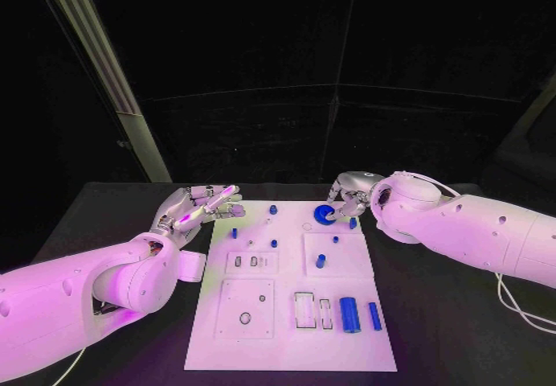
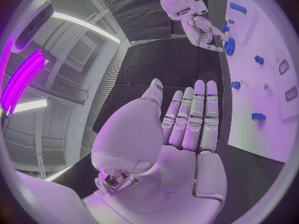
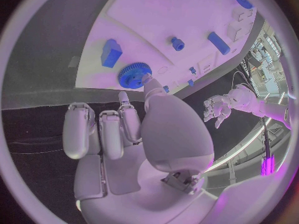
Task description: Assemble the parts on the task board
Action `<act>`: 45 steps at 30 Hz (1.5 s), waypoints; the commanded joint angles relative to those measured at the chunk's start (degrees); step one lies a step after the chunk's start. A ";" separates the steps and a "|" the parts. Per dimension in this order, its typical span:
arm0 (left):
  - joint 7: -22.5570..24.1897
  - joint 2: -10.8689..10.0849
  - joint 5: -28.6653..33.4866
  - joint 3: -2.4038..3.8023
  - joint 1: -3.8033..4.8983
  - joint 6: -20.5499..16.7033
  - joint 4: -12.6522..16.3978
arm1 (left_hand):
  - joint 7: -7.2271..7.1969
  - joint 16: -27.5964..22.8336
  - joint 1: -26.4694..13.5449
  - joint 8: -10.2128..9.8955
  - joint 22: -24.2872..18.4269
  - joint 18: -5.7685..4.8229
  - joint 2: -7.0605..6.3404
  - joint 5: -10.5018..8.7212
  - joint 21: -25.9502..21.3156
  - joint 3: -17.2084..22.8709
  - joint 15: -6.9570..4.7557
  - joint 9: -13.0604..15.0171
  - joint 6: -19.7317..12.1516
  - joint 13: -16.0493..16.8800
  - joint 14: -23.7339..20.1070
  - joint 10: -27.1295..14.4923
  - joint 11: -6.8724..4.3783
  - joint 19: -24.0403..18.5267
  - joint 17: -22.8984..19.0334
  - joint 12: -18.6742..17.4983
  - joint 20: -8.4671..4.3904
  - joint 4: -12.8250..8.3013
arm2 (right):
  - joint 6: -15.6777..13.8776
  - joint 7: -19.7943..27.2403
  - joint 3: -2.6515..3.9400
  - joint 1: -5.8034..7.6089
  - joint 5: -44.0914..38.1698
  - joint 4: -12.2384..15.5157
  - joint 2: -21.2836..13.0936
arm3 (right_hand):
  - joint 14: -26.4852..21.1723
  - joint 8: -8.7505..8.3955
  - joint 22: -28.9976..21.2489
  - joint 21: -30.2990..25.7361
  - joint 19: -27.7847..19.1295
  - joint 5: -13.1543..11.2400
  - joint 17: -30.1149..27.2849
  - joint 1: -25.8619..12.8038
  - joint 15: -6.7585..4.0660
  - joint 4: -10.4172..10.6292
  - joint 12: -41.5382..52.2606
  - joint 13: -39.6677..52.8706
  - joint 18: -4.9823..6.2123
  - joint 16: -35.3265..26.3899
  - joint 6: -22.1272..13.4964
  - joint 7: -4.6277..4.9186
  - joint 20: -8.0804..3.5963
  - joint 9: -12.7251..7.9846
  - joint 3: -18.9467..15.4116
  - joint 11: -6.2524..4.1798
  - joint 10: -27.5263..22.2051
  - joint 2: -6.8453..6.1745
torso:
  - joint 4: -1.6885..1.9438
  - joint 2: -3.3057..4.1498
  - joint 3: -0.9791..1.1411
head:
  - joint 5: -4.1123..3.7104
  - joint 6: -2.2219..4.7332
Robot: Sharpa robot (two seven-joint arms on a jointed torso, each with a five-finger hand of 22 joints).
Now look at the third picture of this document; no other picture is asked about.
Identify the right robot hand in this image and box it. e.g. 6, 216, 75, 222
61, 73, 219, 224

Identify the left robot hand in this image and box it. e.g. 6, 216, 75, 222
202, 94, 233, 129

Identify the blue gear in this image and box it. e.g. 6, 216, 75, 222
116, 62, 153, 89

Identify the white task board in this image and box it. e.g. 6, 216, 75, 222
73, 0, 259, 95

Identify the long blue cylinder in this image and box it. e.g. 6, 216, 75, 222
207, 31, 231, 55

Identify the blue plug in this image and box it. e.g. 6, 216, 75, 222
170, 36, 186, 52

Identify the blue block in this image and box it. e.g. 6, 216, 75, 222
100, 38, 124, 69

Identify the white cable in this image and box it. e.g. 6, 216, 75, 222
230, 71, 254, 93

